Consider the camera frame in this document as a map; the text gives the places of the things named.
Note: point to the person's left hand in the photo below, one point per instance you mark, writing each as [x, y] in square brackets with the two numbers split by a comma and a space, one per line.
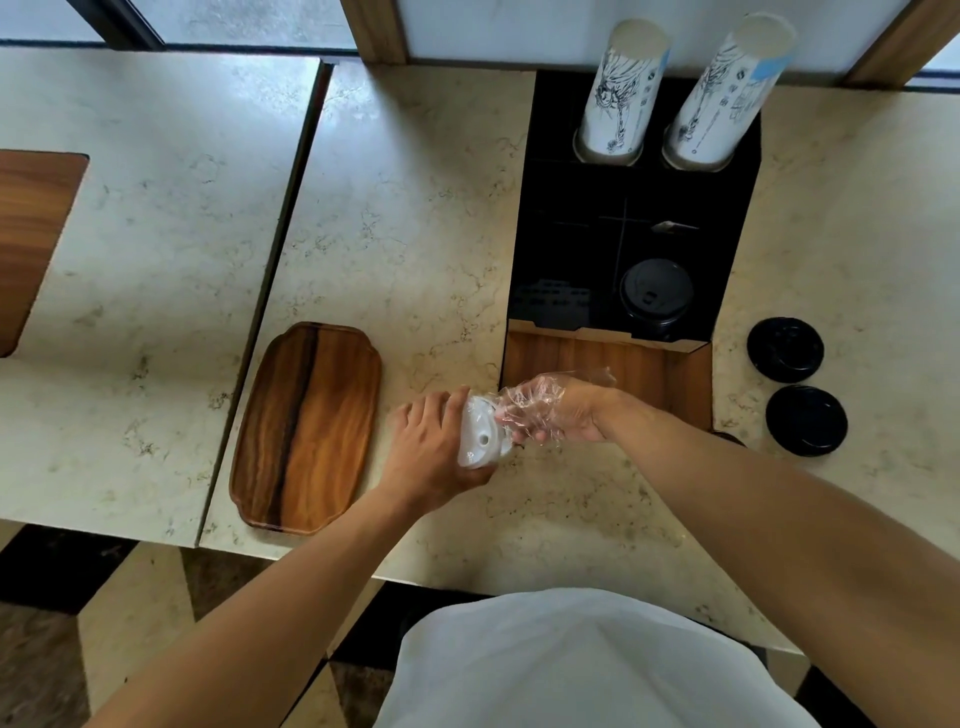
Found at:
[420, 457]

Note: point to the person's right hand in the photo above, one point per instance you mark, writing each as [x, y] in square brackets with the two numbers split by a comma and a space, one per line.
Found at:
[566, 412]

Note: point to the person's right fingers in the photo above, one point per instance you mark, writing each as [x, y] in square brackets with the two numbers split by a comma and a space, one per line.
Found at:
[529, 412]

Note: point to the person's left fingers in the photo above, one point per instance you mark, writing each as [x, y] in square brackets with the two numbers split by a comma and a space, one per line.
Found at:
[431, 409]

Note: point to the white plastic cup lid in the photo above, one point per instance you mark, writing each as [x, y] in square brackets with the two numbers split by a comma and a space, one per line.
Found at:
[484, 433]

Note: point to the person's right forearm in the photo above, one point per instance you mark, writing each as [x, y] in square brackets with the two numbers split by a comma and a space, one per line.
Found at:
[787, 540]

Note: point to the person's left forearm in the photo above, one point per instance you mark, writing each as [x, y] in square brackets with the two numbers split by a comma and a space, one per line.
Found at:
[285, 600]

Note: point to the brown wooden serving tray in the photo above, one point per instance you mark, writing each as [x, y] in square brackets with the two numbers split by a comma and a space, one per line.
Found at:
[307, 427]

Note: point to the stack of black cup lids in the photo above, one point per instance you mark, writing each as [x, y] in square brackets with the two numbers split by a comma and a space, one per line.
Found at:
[656, 294]

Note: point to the black cup and lid organizer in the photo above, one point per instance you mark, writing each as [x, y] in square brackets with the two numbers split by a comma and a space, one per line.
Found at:
[585, 247]

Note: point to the black cup lid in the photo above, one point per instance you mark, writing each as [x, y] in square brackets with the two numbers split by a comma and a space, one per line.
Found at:
[785, 349]
[729, 437]
[806, 420]

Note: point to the person's white shirt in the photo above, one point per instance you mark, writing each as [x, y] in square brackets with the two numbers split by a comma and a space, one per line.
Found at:
[592, 667]

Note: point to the stack of printed paper cups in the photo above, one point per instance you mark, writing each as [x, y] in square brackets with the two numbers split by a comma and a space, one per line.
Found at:
[626, 86]
[724, 94]

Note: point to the white back panel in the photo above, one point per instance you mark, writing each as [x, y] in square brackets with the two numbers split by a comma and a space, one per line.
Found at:
[510, 30]

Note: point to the wooden inset panel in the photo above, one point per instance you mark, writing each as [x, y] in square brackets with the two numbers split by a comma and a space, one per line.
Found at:
[34, 240]

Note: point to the wooden frame post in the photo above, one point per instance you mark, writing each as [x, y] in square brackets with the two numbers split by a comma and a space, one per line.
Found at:
[896, 41]
[375, 30]

